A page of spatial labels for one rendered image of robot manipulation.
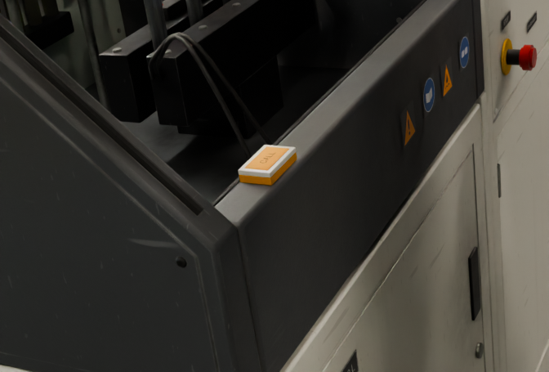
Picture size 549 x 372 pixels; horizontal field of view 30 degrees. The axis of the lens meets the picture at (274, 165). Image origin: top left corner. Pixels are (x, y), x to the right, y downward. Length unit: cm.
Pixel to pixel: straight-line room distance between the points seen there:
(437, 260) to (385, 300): 17
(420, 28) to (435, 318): 36
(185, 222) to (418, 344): 53
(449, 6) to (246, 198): 49
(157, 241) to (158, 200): 4
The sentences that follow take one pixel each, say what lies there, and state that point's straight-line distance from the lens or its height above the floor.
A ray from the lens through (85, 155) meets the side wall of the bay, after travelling 78.
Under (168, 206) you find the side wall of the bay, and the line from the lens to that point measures 76.
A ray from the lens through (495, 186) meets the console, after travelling 149.
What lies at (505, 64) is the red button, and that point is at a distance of 147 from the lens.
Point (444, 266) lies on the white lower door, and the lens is 129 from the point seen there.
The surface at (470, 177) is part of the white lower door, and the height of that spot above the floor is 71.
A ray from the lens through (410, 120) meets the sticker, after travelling 112.
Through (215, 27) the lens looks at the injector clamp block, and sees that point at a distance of 116.
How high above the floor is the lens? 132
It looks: 25 degrees down
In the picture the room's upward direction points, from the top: 8 degrees counter-clockwise
